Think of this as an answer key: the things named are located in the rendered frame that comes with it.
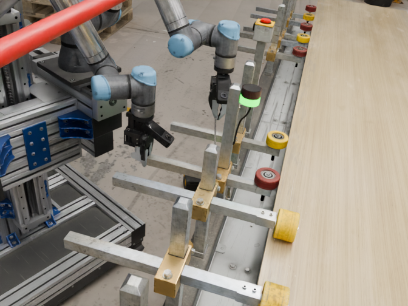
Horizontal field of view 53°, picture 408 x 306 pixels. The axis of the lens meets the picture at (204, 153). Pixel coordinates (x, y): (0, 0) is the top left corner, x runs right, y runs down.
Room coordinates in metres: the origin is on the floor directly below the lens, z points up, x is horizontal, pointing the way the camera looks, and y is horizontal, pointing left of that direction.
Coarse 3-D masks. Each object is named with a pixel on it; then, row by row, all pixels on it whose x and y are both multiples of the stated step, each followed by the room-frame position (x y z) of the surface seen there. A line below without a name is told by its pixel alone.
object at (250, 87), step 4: (248, 84) 1.14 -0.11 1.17; (252, 84) 1.15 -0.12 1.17; (244, 88) 1.12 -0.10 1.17; (248, 88) 1.12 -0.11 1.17; (252, 88) 1.12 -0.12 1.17; (256, 88) 1.13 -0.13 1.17; (260, 88) 1.13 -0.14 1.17; (240, 104) 1.14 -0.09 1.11; (248, 112) 1.12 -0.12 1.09; (244, 116) 1.13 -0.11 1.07; (240, 120) 1.13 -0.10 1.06; (236, 132) 1.13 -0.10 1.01
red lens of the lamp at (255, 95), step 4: (244, 84) 1.14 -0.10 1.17; (244, 92) 1.11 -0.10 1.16; (248, 92) 1.10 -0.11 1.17; (252, 92) 1.10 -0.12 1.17; (256, 92) 1.10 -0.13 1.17; (260, 92) 1.11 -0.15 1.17; (244, 96) 1.10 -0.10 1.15; (248, 96) 1.10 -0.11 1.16; (252, 96) 1.10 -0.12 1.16; (256, 96) 1.10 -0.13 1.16; (260, 96) 1.12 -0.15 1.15
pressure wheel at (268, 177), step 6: (264, 168) 1.09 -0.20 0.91; (270, 168) 1.10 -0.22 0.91; (258, 174) 1.06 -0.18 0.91; (264, 174) 1.07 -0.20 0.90; (270, 174) 1.06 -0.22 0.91; (276, 174) 1.07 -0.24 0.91; (258, 180) 1.04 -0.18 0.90; (264, 180) 1.03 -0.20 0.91; (270, 180) 1.03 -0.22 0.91; (276, 180) 1.04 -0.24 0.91; (258, 186) 1.04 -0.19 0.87; (264, 186) 1.03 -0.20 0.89; (270, 186) 1.03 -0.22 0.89; (276, 186) 1.04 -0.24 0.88
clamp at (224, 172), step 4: (232, 164) 1.15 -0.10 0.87; (220, 168) 1.11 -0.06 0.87; (224, 168) 1.12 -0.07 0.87; (228, 168) 1.12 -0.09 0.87; (232, 168) 1.15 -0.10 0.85; (220, 172) 1.09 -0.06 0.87; (224, 172) 1.09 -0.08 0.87; (228, 172) 1.10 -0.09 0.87; (224, 176) 1.07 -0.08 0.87; (220, 180) 1.05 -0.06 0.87; (224, 180) 1.05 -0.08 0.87; (220, 184) 1.04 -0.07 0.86; (224, 184) 1.04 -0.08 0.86; (220, 188) 1.04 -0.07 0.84; (224, 188) 1.05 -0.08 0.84; (220, 192) 1.04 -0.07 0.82
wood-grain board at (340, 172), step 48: (336, 0) 3.58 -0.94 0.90; (336, 48) 2.39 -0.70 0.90; (384, 48) 2.49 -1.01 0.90; (336, 96) 1.73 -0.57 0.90; (384, 96) 1.79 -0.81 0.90; (288, 144) 1.27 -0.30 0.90; (336, 144) 1.31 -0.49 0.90; (384, 144) 1.35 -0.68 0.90; (288, 192) 0.99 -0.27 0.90; (336, 192) 1.02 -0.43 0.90; (384, 192) 1.05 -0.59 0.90; (336, 240) 0.81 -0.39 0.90; (384, 240) 0.83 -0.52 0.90; (336, 288) 0.65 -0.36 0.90; (384, 288) 0.67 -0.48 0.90
